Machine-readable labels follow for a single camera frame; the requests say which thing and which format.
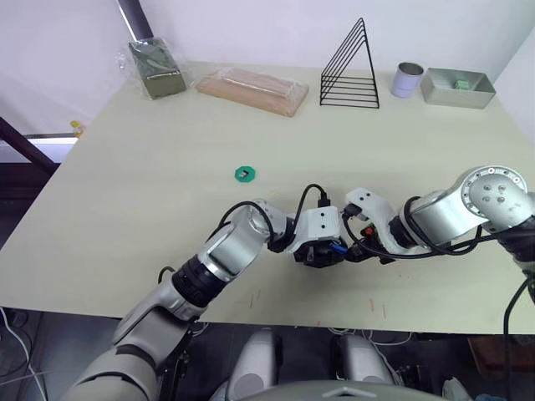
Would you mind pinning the white metal cup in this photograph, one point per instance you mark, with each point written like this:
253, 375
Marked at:
405, 83

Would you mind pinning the dark brown wooden beam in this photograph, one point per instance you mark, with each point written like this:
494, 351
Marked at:
25, 144

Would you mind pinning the grey metal rectangular tray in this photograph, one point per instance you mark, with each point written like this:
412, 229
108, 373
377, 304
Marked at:
455, 98

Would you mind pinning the small yellow object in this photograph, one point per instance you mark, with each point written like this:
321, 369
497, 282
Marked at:
77, 127

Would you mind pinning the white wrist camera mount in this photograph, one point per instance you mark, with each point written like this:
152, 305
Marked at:
374, 206
322, 225

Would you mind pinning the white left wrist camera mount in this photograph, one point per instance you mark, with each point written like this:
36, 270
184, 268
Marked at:
322, 225

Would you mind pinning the grey robot torso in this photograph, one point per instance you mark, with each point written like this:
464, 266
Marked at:
347, 393

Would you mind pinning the small green block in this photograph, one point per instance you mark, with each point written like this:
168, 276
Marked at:
462, 84

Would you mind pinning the dark metal post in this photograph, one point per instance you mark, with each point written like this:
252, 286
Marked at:
134, 18

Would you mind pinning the green box in plastic bag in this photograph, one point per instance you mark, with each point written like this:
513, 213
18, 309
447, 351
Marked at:
156, 69

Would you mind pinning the silver robot right leg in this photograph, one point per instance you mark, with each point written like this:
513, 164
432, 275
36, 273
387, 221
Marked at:
359, 361

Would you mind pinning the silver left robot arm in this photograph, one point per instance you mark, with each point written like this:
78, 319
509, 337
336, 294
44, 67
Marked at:
230, 250

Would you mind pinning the silver robot left leg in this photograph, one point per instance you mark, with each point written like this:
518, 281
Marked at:
259, 363

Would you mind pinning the wrapped wooden block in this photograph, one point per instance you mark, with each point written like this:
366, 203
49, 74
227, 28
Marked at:
253, 89

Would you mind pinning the small grey usb receiver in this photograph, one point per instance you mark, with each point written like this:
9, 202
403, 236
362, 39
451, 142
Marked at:
245, 172

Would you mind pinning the brown floor box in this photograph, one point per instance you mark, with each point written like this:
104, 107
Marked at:
497, 355

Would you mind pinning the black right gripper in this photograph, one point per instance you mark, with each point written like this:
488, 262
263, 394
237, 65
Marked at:
358, 252

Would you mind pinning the green round receiver holder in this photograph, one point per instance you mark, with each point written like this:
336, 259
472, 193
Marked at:
244, 179

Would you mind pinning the silver robot leg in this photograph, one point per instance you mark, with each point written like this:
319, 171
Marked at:
359, 361
259, 363

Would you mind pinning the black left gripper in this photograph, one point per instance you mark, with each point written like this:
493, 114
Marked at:
311, 255

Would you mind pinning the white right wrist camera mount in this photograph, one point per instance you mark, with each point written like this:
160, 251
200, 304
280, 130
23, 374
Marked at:
374, 206

